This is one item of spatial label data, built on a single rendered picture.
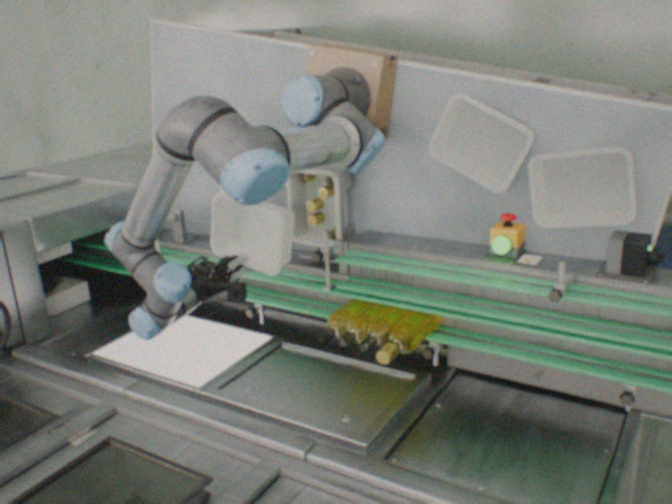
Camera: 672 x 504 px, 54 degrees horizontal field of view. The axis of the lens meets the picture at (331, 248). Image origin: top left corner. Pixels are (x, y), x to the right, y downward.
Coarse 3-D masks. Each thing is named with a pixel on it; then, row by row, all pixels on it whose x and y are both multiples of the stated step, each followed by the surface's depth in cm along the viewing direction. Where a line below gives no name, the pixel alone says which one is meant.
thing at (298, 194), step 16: (320, 176) 190; (336, 176) 179; (288, 192) 188; (304, 192) 194; (336, 192) 180; (288, 208) 190; (304, 208) 195; (336, 208) 181; (304, 224) 196; (320, 224) 195; (336, 224) 183; (304, 240) 191; (320, 240) 190
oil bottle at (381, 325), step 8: (384, 312) 164; (392, 312) 163; (400, 312) 163; (408, 312) 165; (376, 320) 159; (384, 320) 159; (392, 320) 159; (400, 320) 161; (368, 328) 157; (376, 328) 156; (384, 328) 156; (384, 336) 155; (384, 344) 156
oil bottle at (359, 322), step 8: (368, 304) 170; (376, 304) 169; (360, 312) 165; (368, 312) 165; (376, 312) 165; (352, 320) 161; (360, 320) 160; (368, 320) 160; (352, 328) 159; (360, 328) 158; (360, 336) 159
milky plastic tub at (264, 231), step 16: (224, 208) 170; (240, 208) 172; (256, 208) 160; (272, 208) 162; (224, 224) 172; (240, 224) 174; (256, 224) 171; (272, 224) 168; (288, 224) 161; (224, 240) 174; (240, 240) 175; (256, 240) 172; (272, 240) 169; (288, 240) 164; (256, 256) 170; (272, 256) 170; (288, 256) 166; (272, 272) 163
